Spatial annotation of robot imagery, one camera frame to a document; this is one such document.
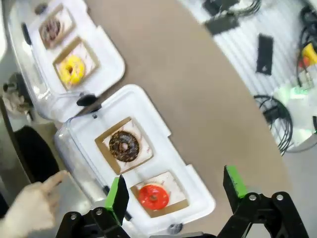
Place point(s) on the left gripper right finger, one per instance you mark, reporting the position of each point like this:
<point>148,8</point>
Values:
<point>235,183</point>

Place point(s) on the person right hand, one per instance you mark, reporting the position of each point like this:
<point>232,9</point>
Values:
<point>27,208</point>

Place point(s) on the white ribbed base platform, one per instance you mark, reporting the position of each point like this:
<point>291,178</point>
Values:
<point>284,37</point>

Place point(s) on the yellow emergency stop button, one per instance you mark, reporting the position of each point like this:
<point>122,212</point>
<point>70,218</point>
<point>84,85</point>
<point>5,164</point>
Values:
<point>310,50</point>

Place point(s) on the chocolate donut colourful sprinkles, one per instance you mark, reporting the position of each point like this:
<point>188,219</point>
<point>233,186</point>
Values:
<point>44,32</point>

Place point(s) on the white display tray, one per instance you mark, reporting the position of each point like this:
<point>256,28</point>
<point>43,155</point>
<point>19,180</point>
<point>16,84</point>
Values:
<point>158,119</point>
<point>109,57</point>

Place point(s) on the yellow glazed donut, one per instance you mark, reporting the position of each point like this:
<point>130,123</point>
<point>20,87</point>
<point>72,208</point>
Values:
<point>64,72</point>

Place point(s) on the clear plastic tray lid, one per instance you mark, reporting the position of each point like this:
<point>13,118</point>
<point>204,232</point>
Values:
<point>40,81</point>
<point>79,168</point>

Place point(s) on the long black floor plate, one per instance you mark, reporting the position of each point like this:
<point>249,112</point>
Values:
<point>265,54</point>

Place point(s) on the brown cardboard donut box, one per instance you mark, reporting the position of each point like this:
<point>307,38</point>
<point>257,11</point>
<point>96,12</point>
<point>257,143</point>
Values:
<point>119,168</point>
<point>95,65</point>
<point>70,15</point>
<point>180,202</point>

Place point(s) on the white printed paper liner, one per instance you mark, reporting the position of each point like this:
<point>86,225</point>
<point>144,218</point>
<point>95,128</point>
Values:
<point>88,58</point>
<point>144,148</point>
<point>172,184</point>
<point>66,23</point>

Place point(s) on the red glazed donut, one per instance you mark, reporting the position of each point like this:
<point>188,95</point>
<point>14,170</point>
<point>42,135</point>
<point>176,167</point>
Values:
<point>144,200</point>

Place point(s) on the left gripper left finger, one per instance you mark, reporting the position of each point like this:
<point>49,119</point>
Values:
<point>116,200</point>

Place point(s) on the dark chocolate donut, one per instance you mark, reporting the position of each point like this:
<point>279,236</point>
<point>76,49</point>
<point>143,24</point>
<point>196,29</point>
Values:
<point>115,151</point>

